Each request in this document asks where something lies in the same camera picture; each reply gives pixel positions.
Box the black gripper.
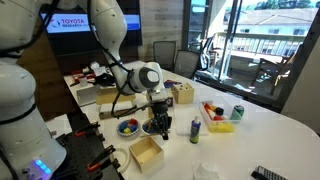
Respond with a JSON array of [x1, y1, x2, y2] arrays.
[[151, 101, 174, 141]]

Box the plain white bowl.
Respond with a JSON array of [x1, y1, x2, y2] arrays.
[[141, 118, 164, 137]]

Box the blue patterned bowl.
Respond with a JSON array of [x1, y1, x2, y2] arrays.
[[116, 118, 141, 138]]

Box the open square wooden box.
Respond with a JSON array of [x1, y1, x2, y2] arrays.
[[128, 136, 165, 175]]

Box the blue bottle white cap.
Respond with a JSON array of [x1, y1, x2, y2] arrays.
[[189, 115, 202, 145]]

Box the wooden shape sorter box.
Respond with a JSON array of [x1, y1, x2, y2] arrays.
[[172, 82, 195, 105]]

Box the blue book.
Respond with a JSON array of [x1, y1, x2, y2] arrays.
[[163, 79, 183, 90]]

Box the white foam box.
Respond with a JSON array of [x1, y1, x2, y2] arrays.
[[98, 100, 137, 120]]

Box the clear crumpled plastic wrap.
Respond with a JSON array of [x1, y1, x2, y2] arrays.
[[192, 159, 221, 180]]

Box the clear plastic toy container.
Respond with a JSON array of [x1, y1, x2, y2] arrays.
[[199, 100, 235, 134]]

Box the black toy block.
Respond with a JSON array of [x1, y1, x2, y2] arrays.
[[214, 106, 225, 117]]

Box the black clamp orange tips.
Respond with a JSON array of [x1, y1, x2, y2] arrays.
[[87, 144, 117, 173], [74, 121, 101, 138]]

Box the brown cardboard box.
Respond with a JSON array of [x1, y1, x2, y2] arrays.
[[95, 84, 137, 106]]

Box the grey mesh office chair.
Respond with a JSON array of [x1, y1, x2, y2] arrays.
[[173, 49, 201, 80], [153, 40, 177, 72]]

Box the green drink can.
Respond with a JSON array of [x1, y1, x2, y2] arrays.
[[229, 104, 245, 121]]

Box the black cloth bundle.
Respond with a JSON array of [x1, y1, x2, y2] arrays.
[[94, 73, 117, 88]]

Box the open white box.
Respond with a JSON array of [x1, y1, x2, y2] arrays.
[[76, 85, 98, 108]]

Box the black perforated base board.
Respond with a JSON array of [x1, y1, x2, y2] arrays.
[[54, 113, 122, 180]]

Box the dark patio chair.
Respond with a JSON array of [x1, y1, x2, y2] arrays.
[[199, 33, 218, 72]]

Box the white crumpled bag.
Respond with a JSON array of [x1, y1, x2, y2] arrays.
[[88, 61, 108, 78]]

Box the small white cup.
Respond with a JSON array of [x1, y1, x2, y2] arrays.
[[78, 77, 89, 88]]

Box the red plastic package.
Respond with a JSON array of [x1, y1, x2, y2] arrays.
[[71, 69, 96, 84]]

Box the wooden patio chair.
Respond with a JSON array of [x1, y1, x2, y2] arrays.
[[251, 43, 303, 96]]

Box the white balcony railing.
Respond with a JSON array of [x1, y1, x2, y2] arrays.
[[213, 31, 308, 58]]

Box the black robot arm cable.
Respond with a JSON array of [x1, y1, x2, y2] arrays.
[[87, 0, 158, 119]]

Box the wall television screen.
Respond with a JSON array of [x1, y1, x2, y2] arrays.
[[39, 0, 144, 56]]

